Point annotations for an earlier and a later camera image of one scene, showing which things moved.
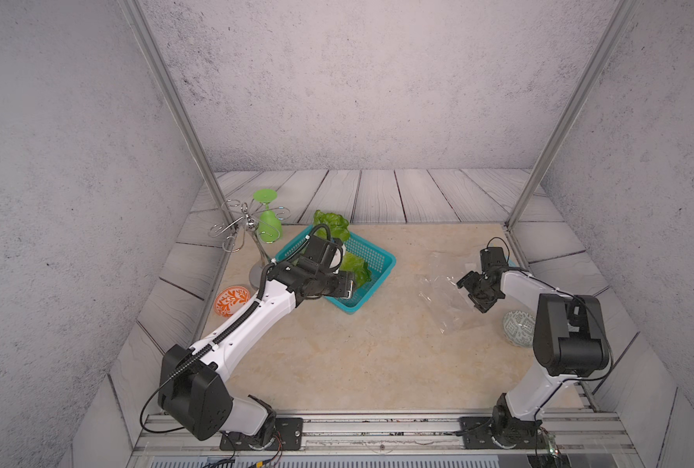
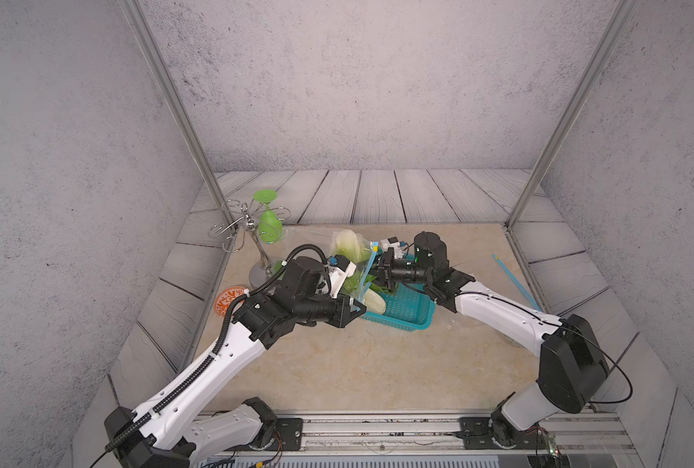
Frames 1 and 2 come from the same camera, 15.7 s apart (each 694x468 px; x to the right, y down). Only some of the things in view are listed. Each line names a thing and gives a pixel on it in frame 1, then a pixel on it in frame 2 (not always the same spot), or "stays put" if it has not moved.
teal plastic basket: x=379 y=261 → x=409 y=307
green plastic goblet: x=270 y=223 stays put
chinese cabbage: x=338 y=226 → x=352 y=246
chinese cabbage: x=361 y=269 stays put
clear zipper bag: x=447 y=304 → x=353 y=248
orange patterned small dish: x=229 y=299 stays put
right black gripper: x=468 y=281 → x=385 y=270
